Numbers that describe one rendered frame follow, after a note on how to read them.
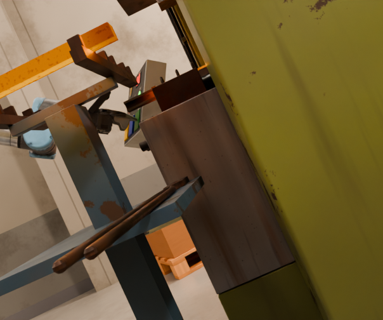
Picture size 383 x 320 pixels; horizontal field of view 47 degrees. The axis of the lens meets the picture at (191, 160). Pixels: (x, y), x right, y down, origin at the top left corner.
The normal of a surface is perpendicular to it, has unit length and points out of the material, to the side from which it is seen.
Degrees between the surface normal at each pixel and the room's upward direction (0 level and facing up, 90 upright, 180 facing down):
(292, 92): 90
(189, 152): 90
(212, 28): 90
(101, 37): 90
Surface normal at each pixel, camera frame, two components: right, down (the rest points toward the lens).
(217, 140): -0.07, 0.04
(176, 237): 0.37, -0.17
